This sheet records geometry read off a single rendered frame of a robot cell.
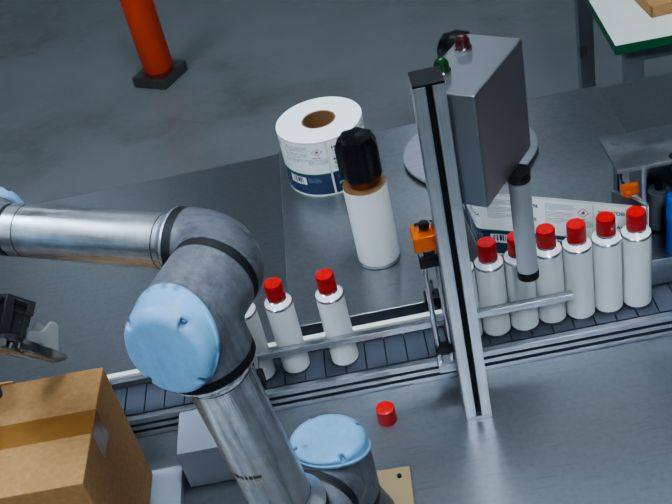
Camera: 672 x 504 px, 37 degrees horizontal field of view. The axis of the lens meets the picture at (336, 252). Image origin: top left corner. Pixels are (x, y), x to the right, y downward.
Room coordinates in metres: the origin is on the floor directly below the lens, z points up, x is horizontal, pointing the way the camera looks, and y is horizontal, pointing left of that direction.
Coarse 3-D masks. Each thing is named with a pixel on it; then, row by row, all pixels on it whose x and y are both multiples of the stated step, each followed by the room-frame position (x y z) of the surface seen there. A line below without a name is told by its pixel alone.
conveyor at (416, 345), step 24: (624, 312) 1.32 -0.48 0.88; (648, 312) 1.30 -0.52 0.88; (408, 336) 1.39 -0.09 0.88; (432, 336) 1.38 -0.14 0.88; (504, 336) 1.33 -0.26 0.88; (528, 336) 1.32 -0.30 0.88; (312, 360) 1.39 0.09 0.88; (360, 360) 1.36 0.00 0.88; (384, 360) 1.35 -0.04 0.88; (408, 360) 1.34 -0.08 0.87; (144, 384) 1.44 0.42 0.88; (288, 384) 1.35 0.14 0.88; (144, 408) 1.38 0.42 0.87; (168, 408) 1.36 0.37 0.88
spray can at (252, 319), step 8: (248, 312) 1.37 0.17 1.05; (256, 312) 1.38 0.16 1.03; (248, 320) 1.36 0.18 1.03; (256, 320) 1.37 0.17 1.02; (256, 328) 1.37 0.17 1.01; (256, 336) 1.37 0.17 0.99; (264, 336) 1.38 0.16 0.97; (256, 344) 1.37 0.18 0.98; (264, 344) 1.37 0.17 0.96; (264, 360) 1.37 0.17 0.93; (272, 360) 1.38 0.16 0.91; (264, 368) 1.37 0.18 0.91; (272, 368) 1.38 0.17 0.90; (272, 376) 1.37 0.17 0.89
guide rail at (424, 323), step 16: (512, 304) 1.32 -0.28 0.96; (528, 304) 1.32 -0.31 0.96; (544, 304) 1.31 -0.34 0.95; (336, 336) 1.35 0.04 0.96; (352, 336) 1.34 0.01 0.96; (368, 336) 1.34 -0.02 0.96; (384, 336) 1.33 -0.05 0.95; (256, 352) 1.36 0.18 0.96; (272, 352) 1.35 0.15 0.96; (288, 352) 1.35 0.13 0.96; (112, 384) 1.37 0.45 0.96; (128, 384) 1.37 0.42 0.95
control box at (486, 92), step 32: (480, 64) 1.26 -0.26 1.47; (512, 64) 1.28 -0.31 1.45; (448, 96) 1.20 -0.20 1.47; (480, 96) 1.19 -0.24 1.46; (512, 96) 1.27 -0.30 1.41; (480, 128) 1.18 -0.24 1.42; (512, 128) 1.26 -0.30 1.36; (480, 160) 1.18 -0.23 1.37; (512, 160) 1.25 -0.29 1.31; (480, 192) 1.18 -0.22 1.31
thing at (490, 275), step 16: (480, 240) 1.37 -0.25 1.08; (480, 256) 1.35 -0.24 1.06; (496, 256) 1.35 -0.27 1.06; (480, 272) 1.34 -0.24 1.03; (496, 272) 1.33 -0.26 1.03; (480, 288) 1.35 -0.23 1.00; (496, 288) 1.33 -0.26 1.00; (480, 304) 1.35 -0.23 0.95; (496, 304) 1.33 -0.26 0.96; (496, 320) 1.33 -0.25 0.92; (496, 336) 1.33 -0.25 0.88
